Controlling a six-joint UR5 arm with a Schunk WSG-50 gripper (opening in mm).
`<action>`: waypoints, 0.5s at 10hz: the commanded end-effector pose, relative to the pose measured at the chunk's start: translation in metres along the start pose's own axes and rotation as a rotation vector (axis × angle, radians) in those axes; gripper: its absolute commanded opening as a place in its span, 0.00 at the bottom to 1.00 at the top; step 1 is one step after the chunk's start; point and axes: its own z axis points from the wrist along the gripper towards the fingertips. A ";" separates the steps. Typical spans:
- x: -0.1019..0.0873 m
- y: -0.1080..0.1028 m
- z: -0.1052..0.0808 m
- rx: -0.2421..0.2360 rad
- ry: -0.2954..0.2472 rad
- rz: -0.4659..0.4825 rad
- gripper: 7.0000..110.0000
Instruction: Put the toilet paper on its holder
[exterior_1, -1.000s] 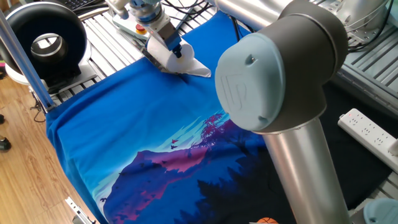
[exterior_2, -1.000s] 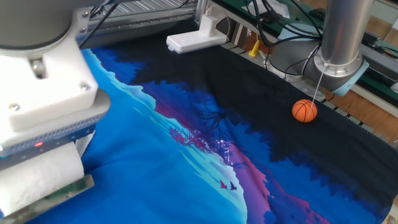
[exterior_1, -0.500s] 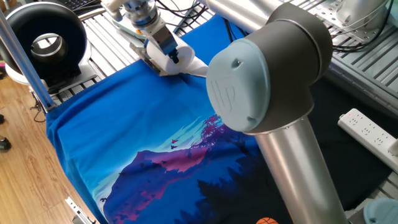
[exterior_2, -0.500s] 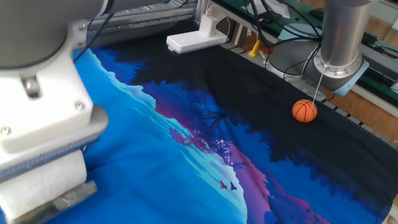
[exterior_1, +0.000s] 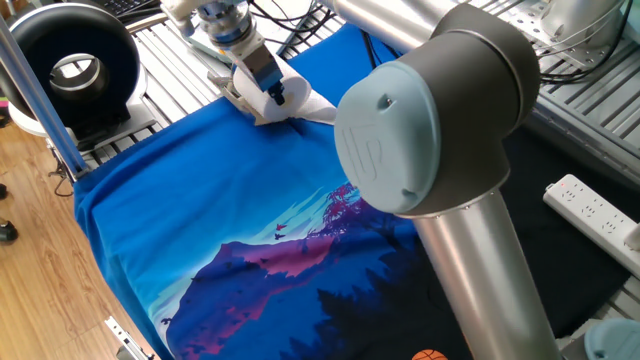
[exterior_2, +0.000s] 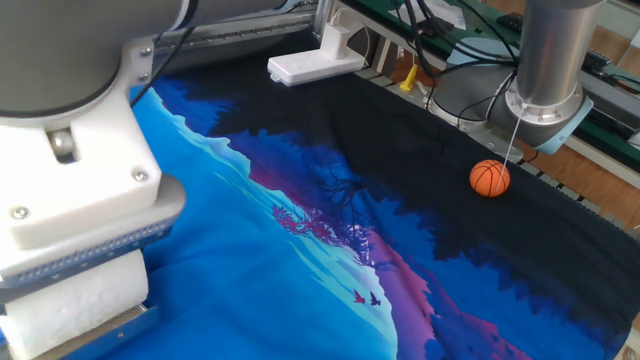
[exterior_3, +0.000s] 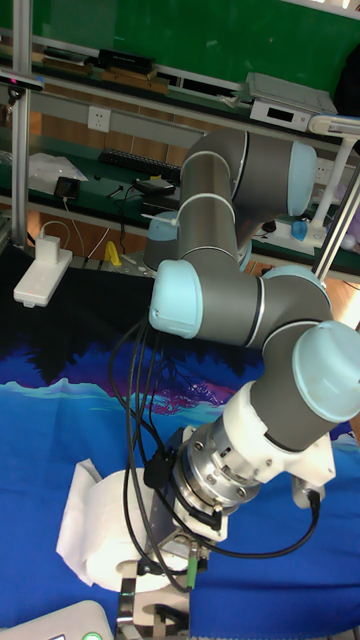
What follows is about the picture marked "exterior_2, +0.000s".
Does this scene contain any yellow object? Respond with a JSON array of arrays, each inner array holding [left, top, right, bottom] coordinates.
[[399, 62, 419, 94]]

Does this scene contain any white power strip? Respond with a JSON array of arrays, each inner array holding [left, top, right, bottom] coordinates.
[[267, 22, 369, 87]]

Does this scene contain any long black device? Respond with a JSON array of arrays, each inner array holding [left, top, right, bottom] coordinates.
[[497, 12, 611, 71]]

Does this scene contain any small orange basketball toy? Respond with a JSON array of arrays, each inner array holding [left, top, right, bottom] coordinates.
[[468, 159, 512, 199]]

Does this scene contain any white toilet paper roll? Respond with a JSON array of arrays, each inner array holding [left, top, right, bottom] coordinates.
[[0, 248, 150, 360]]

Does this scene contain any chrome toilet paper holder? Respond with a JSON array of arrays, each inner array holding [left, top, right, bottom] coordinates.
[[29, 302, 161, 360]]

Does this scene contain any blue mountain print cloth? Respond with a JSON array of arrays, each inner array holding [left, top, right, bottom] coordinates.
[[0, 27, 640, 360]]

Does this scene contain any small black device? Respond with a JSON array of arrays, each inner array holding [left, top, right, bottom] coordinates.
[[417, 17, 454, 37]]

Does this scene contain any white plug adapter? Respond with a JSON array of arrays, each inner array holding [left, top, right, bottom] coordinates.
[[319, 22, 351, 61]]

